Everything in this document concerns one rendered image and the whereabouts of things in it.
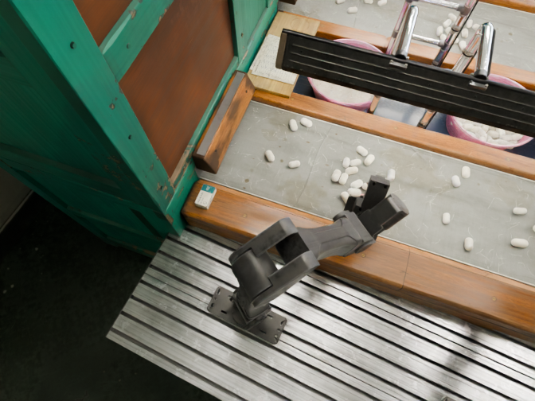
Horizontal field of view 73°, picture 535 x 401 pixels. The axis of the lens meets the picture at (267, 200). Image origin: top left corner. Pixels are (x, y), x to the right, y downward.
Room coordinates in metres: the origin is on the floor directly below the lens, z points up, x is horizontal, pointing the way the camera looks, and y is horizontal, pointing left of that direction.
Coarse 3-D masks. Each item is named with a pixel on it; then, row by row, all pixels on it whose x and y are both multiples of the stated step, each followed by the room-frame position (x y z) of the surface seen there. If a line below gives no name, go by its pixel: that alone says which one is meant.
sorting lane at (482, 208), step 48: (240, 144) 0.58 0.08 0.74; (288, 144) 0.57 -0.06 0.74; (336, 144) 0.57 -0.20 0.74; (384, 144) 0.57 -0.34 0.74; (288, 192) 0.42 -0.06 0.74; (336, 192) 0.42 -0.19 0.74; (432, 192) 0.42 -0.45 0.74; (480, 192) 0.41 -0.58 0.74; (528, 192) 0.41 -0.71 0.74; (432, 240) 0.28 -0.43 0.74; (480, 240) 0.28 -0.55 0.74; (528, 240) 0.28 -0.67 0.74
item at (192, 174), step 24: (264, 24) 0.98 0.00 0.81; (24, 168) 0.46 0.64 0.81; (192, 168) 0.46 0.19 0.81; (48, 192) 0.50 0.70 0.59; (72, 192) 0.46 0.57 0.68; (96, 192) 0.39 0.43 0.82; (72, 216) 0.50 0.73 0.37; (96, 216) 0.46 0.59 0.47; (120, 216) 0.42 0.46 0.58; (144, 216) 0.35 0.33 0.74; (168, 216) 0.32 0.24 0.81; (120, 240) 0.48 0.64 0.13; (144, 240) 0.42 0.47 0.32
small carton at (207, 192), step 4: (204, 184) 0.42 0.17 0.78; (204, 188) 0.41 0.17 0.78; (208, 188) 0.41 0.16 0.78; (212, 188) 0.41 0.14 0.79; (200, 192) 0.40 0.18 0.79; (204, 192) 0.40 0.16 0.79; (208, 192) 0.40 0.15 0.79; (212, 192) 0.40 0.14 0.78; (200, 196) 0.39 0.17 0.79; (204, 196) 0.39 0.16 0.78; (208, 196) 0.39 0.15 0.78; (212, 196) 0.39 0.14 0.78; (196, 200) 0.38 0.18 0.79; (200, 200) 0.38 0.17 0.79; (204, 200) 0.38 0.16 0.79; (208, 200) 0.38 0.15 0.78; (196, 204) 0.37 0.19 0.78; (200, 204) 0.37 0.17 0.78; (204, 204) 0.37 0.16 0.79; (208, 204) 0.37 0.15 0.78; (208, 208) 0.36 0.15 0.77
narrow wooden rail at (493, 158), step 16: (256, 96) 0.73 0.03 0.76; (272, 96) 0.73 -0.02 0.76; (304, 96) 0.73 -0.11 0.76; (304, 112) 0.68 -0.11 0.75; (320, 112) 0.67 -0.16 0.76; (336, 112) 0.67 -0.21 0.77; (352, 112) 0.67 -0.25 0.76; (352, 128) 0.62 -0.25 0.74; (368, 128) 0.61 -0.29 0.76; (384, 128) 0.61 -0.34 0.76; (400, 128) 0.61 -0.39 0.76; (416, 128) 0.61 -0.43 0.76; (416, 144) 0.56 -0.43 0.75; (432, 144) 0.55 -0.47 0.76; (448, 144) 0.55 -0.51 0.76; (464, 144) 0.55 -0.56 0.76; (464, 160) 0.51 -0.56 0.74; (480, 160) 0.50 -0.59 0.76; (496, 160) 0.50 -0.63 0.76; (512, 160) 0.50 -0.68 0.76; (528, 160) 0.50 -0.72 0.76; (528, 176) 0.45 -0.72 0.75
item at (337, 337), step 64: (192, 256) 0.26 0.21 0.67; (128, 320) 0.10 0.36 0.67; (192, 320) 0.09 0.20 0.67; (320, 320) 0.09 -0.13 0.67; (384, 320) 0.09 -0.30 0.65; (448, 320) 0.09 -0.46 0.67; (256, 384) -0.06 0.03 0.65; (320, 384) -0.06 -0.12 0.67; (384, 384) -0.06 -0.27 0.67; (448, 384) -0.06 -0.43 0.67; (512, 384) -0.06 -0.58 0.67
